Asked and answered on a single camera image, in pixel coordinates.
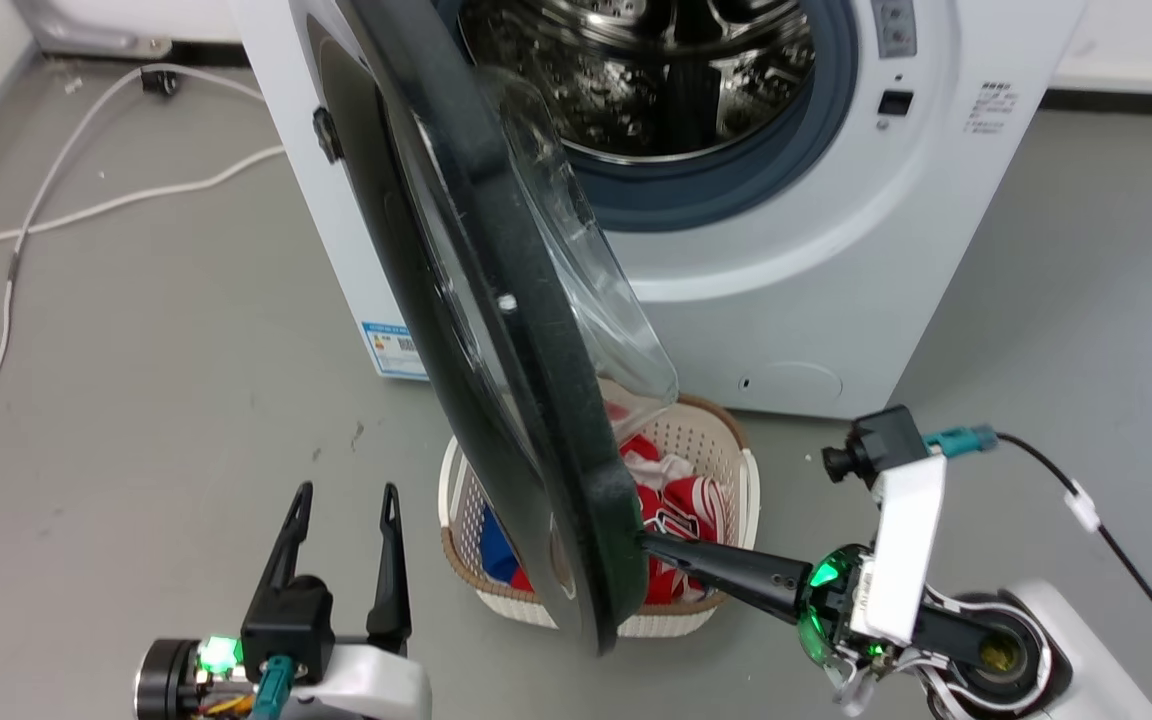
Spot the red and white garment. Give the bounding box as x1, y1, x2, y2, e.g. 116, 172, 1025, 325
511, 400, 737, 606

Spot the teal left camera cable connector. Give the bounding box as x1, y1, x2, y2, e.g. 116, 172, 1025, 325
248, 655, 295, 720

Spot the white front-load washing machine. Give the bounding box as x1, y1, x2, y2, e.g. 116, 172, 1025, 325
232, 0, 1089, 421

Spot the white right camera bracket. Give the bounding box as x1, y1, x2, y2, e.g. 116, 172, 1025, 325
848, 454, 948, 646

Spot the stainless steel washer drum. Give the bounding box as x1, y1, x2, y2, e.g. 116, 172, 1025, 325
456, 0, 817, 166

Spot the white left camera bracket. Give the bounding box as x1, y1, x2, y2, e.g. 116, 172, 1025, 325
286, 643, 433, 720

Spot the black glass washing machine door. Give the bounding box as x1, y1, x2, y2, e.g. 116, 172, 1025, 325
288, 0, 682, 661

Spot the white brown-rimmed laundry basket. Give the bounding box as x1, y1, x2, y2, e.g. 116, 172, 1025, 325
438, 392, 762, 639

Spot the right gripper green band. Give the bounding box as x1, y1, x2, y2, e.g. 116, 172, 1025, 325
639, 531, 937, 701

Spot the white floor cable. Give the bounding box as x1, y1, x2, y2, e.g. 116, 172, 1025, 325
0, 145, 285, 283
0, 63, 267, 506

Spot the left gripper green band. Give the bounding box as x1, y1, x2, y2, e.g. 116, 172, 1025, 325
134, 481, 413, 720

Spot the black cable teal connector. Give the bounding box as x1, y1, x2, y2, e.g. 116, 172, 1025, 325
924, 424, 1152, 683

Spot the white grey appliance base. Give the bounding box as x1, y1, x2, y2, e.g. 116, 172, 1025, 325
14, 0, 243, 58

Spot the blue cloth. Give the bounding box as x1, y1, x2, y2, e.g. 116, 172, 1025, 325
479, 508, 520, 586

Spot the white camera bracket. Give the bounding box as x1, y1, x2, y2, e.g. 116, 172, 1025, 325
286, 643, 433, 720
848, 454, 948, 646

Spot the blue energy label sticker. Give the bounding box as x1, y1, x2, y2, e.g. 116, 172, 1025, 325
360, 321, 428, 380

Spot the grey rubber door gasket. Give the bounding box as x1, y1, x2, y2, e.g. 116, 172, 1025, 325
436, 0, 859, 234

